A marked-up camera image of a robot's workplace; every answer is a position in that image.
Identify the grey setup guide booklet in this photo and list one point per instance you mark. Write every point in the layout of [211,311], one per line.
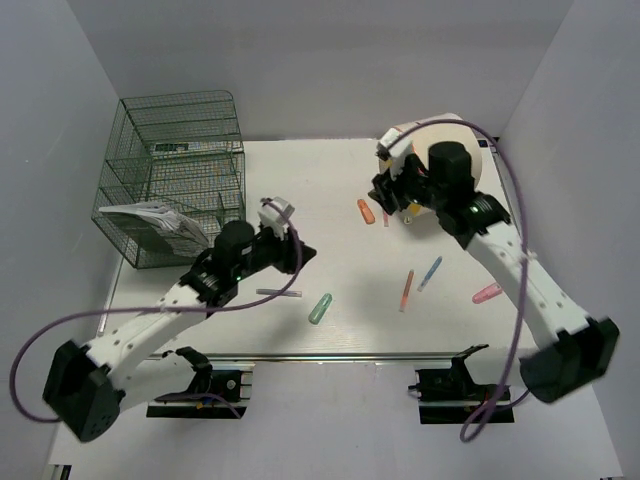
[158,228]

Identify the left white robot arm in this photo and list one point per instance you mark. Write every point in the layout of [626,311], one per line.
[89,385]

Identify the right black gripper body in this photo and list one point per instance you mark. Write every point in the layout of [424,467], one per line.
[411,186]

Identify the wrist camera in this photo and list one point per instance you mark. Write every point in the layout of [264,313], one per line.
[275,213]
[392,145]

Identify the round white drawer organizer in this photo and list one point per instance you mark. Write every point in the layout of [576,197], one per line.
[452,157]

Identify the pink highlighter cap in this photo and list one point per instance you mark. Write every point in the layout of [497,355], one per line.
[487,293]

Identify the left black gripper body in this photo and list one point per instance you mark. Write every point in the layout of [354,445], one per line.
[271,251]

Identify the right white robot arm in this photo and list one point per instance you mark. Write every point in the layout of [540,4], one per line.
[572,348]

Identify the green highlighter cap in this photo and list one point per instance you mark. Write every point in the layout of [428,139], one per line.
[320,309]

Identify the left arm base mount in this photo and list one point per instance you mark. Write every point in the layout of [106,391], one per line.
[215,391]

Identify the dark purple pen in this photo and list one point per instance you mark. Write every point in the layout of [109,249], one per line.
[275,292]

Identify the orange pink pen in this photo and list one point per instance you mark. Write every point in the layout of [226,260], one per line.
[406,291]

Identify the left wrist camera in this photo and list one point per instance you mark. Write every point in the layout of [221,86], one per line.
[275,213]

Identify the blue pen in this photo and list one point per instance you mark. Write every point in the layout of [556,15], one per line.
[430,273]

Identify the orange highlighter cap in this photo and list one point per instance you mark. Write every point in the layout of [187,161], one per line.
[366,212]

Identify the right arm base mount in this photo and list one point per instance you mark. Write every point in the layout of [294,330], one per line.
[449,387]

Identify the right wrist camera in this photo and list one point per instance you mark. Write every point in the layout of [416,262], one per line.
[392,145]

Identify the green wire mesh rack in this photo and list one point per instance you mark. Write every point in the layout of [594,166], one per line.
[184,150]

